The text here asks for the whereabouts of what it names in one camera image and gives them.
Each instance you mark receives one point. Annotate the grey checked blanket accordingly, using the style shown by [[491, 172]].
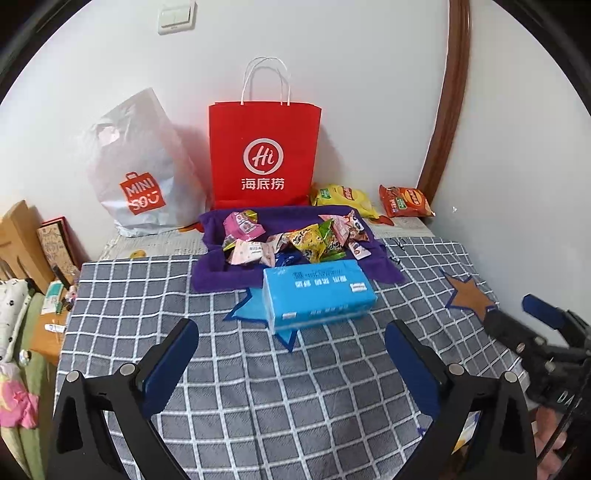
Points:
[[277, 392]]

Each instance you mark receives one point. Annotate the green cloth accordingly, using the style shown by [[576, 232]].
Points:
[[32, 443]]

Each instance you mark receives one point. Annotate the wooden bedside table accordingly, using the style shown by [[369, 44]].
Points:
[[48, 346]]

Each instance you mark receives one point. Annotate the pink star print cloth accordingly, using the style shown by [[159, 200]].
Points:
[[16, 401]]

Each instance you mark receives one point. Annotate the small gold snack packet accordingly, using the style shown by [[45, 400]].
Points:
[[250, 213]]

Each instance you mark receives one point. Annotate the white plastic shopping bag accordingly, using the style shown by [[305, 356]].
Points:
[[143, 161]]

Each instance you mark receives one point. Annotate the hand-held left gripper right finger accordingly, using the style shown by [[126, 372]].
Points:
[[411, 364]]

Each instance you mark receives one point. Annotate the long pink snack packet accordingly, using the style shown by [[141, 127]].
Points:
[[362, 251]]

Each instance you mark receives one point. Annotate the brown wooden door trim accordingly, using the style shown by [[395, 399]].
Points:
[[445, 101]]

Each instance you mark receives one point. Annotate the white dotted pillow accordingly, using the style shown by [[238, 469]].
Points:
[[11, 314]]

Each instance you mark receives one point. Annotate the wooden chair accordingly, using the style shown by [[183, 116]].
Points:
[[18, 240]]

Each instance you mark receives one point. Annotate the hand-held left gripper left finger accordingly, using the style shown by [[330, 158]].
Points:
[[168, 369]]

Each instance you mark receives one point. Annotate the pale pink snack packet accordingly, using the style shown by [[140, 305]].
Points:
[[277, 241]]

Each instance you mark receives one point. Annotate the red paper bag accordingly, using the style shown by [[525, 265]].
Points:
[[265, 138]]

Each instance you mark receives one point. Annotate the green and white tube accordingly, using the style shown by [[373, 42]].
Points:
[[53, 297]]

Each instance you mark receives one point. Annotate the yellow chip bag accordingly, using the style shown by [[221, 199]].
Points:
[[344, 198]]

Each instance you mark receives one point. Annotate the white wall switch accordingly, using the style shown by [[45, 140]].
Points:
[[176, 17]]

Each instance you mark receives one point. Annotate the orange chip bag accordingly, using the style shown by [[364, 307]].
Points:
[[406, 201]]

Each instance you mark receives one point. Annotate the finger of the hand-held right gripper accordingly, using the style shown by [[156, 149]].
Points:
[[512, 330], [540, 307]]

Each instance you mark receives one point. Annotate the purple towel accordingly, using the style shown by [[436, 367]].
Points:
[[217, 272]]

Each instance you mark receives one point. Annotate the pink snack packet green edges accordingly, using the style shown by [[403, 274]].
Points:
[[240, 224]]

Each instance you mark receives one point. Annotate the person's right hand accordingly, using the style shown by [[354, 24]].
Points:
[[549, 438]]

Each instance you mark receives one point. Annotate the blue tissue pack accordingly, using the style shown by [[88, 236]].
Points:
[[318, 295]]

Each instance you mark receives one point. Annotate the patterned cardboard box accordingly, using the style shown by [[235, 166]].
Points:
[[57, 244]]

